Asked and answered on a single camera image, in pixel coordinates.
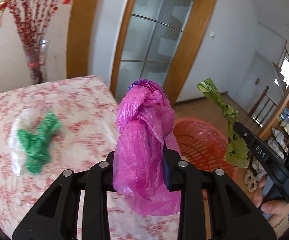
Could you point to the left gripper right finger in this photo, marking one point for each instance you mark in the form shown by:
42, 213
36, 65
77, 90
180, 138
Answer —
231, 212

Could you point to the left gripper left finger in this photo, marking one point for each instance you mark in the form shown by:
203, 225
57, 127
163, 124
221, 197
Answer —
55, 213

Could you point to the yellow-green paw print bag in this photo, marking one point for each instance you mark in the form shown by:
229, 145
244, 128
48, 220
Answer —
237, 153

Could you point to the green plastic bag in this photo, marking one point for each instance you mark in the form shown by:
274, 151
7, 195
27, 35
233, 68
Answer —
35, 145

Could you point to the white clear plastic bag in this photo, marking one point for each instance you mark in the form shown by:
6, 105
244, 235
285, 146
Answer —
29, 120

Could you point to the pink plastic bag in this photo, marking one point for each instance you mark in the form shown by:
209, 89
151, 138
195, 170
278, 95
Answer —
145, 121

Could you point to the right hand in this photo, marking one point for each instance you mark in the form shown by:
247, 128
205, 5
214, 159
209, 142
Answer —
278, 209

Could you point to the wooden display shelf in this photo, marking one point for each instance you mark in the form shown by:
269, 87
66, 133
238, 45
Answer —
276, 131

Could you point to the orange plastic laundry basket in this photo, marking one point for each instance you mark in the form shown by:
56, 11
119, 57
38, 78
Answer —
202, 145

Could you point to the wooden stair railing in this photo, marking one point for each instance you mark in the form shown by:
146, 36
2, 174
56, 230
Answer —
262, 109

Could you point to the clear glass vase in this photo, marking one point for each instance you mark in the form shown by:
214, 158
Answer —
36, 57

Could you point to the frosted glass wooden door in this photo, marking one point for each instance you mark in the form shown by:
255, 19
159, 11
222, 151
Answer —
159, 41

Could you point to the red berry branch bouquet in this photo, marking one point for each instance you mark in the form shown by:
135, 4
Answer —
31, 17

